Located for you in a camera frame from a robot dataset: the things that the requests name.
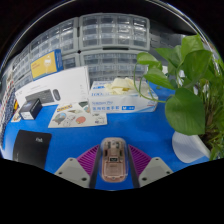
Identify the white cartoon sticker sheet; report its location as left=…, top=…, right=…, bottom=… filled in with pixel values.
left=47, top=101, right=108, bottom=129
left=10, top=108, right=23, bottom=124

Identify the green leafy pothos plant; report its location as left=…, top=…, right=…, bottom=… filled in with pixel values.
left=133, top=33, right=224, bottom=162

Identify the red and white dotted fabric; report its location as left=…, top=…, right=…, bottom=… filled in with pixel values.
left=3, top=71, right=17, bottom=111

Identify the black mouse pad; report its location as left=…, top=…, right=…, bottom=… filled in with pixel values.
left=12, top=129, right=53, bottom=170

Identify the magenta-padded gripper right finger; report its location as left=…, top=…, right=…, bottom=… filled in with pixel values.
left=127, top=143, right=174, bottom=190

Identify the navy dotted fabric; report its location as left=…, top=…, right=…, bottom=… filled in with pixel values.
left=0, top=89, right=17, bottom=149

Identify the white plant pot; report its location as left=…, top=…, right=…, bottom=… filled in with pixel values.
left=171, top=130, right=212, bottom=164

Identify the white keyboard and mouse box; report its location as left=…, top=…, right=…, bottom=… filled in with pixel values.
left=14, top=65, right=91, bottom=108

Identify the white and blue glove box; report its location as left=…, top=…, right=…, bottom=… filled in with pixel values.
left=88, top=77, right=160, bottom=115

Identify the yellow and blue box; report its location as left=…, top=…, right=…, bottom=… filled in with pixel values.
left=30, top=49, right=65, bottom=81

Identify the transparent pink computer mouse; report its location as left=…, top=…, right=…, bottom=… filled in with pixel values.
left=99, top=137, right=129, bottom=184

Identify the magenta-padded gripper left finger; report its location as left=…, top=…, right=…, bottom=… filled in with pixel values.
left=54, top=144, right=102, bottom=191

